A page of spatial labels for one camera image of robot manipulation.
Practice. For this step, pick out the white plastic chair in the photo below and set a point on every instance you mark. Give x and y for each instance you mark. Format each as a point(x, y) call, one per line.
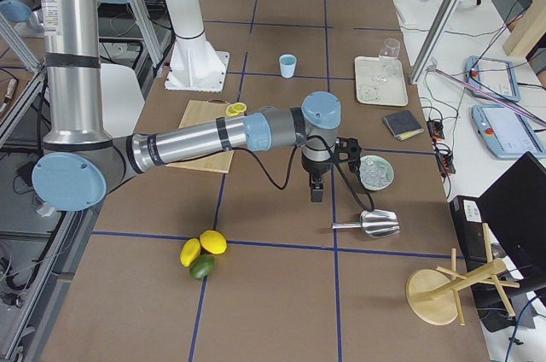
point(122, 100)

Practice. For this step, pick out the wooden cup tree stand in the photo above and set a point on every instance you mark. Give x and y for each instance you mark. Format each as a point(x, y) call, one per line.
point(433, 294)

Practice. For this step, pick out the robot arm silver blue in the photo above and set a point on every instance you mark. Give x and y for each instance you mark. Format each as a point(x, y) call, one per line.
point(92, 147)

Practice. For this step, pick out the clear wine glass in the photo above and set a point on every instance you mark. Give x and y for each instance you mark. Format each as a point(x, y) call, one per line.
point(388, 56)

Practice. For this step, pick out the grey folded cloth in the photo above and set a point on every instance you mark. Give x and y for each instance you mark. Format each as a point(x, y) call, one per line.
point(403, 125)

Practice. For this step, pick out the blue teach pendant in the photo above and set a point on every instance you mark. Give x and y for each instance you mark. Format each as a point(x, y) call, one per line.
point(506, 134)
point(495, 77)

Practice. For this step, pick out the light blue plastic cup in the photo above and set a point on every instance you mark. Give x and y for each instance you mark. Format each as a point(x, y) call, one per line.
point(287, 65)

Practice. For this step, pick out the yellow lemon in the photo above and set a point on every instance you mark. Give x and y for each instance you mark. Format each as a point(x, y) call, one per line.
point(190, 252)
point(213, 242)

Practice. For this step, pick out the black laptop computer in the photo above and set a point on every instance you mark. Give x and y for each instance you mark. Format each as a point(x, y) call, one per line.
point(514, 209)

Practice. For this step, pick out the green bowl of ice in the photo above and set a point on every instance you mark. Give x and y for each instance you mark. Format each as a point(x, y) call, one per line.
point(375, 172)

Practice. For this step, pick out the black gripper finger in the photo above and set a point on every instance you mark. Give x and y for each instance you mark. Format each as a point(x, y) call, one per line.
point(316, 193)

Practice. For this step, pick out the cream bear serving tray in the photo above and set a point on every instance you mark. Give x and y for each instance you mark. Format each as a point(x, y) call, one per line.
point(380, 85)

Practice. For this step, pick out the yellow lemon upper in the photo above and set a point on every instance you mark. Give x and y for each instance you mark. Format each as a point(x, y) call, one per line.
point(213, 242)

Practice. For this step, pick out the steel ice scoop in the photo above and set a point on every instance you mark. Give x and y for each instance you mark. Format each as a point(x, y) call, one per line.
point(373, 224)

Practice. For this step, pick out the blue teach pendant upper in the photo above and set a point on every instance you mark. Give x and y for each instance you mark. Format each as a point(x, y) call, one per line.
point(495, 77)

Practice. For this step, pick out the green lime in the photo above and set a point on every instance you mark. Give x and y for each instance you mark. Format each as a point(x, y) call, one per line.
point(202, 266)

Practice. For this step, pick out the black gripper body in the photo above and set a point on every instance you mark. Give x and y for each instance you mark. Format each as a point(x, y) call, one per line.
point(314, 168)

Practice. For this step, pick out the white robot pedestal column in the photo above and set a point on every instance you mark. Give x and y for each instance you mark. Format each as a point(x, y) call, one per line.
point(194, 65)

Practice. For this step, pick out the blue teach pendant lower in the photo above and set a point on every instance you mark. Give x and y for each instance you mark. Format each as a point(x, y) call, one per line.
point(506, 134)

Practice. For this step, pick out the aluminium frame post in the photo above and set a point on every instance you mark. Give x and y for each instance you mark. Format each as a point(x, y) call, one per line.
point(438, 26)

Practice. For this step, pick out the yellow lemon left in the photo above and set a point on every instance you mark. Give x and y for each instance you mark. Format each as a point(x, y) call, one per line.
point(190, 252)

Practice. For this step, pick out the bamboo cutting board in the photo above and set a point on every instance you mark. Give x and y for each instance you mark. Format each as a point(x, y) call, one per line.
point(196, 144)

